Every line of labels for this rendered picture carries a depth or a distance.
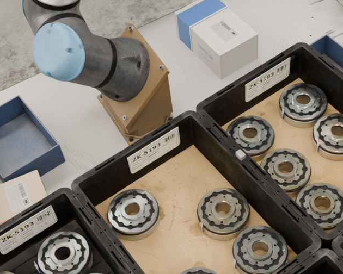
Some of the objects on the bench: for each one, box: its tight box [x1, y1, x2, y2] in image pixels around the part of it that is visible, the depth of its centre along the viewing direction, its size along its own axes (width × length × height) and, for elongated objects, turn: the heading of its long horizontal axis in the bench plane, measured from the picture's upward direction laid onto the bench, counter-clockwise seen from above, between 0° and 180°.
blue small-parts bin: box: [0, 95, 65, 183], centre depth 164 cm, size 20×15×7 cm
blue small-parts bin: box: [309, 34, 343, 82], centre depth 167 cm, size 20×15×7 cm
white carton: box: [174, 0, 258, 80], centre depth 178 cm, size 20×12×9 cm, turn 38°
